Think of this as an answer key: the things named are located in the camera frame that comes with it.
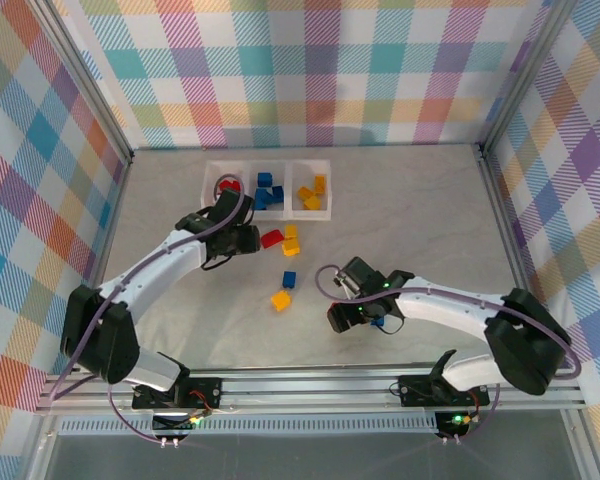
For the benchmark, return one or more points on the blue lego brick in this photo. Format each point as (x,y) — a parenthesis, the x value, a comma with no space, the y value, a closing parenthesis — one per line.
(378,323)
(260,203)
(290,279)
(278,194)
(260,192)
(265,179)

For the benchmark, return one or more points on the yellow lego brick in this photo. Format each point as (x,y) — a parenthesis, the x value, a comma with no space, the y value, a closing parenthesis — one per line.
(320,184)
(305,193)
(291,246)
(312,202)
(281,301)
(291,231)

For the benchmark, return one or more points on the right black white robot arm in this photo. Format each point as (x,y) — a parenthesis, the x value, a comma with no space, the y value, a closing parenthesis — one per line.
(445,307)

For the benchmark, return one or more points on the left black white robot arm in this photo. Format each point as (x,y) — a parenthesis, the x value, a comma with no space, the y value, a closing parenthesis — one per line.
(150,272)

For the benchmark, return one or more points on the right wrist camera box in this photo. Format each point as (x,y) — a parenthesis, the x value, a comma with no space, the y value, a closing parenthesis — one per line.
(344,285)

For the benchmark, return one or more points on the aluminium mounting rail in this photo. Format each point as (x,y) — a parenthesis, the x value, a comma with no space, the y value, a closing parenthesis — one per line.
(305,390)

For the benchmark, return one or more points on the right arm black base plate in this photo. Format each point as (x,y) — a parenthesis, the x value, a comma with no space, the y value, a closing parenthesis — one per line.
(412,387)

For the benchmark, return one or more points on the aluminium side rail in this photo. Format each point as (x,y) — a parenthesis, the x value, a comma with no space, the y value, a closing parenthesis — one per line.
(121,185)
(500,200)

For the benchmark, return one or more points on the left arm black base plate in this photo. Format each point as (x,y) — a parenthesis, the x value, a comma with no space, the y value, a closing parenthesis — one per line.
(207,387)

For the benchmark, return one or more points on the aluminium frame post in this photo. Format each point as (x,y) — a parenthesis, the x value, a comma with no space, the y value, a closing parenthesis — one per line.
(87,80)
(525,75)

